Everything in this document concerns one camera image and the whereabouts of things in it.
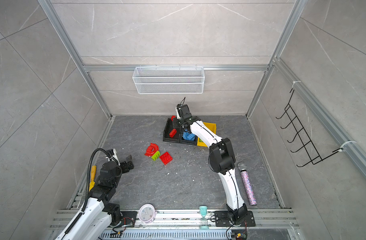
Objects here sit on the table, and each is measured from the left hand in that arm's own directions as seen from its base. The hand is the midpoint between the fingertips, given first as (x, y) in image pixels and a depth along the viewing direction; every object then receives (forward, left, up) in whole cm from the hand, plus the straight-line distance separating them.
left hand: (122, 155), depth 82 cm
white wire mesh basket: (+48, -26, +16) cm, 57 cm away
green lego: (+6, -16, -12) cm, 21 cm away
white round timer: (-28, -15, -11) cm, 33 cm away
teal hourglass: (-32, -44, -13) cm, 55 cm away
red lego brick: (+22, -27, -10) cm, 36 cm away
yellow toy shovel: (-7, +19, -12) cm, 24 cm away
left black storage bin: (+30, -25, -11) cm, 40 cm away
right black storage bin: (+16, -34, -10) cm, 38 cm away
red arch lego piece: (+11, -13, -12) cm, 21 cm away
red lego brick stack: (+4, -23, -12) cm, 26 cm away
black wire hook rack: (-13, -91, +17) cm, 93 cm away
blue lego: (+18, -38, -9) cm, 43 cm away
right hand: (+24, -29, 0) cm, 38 cm away
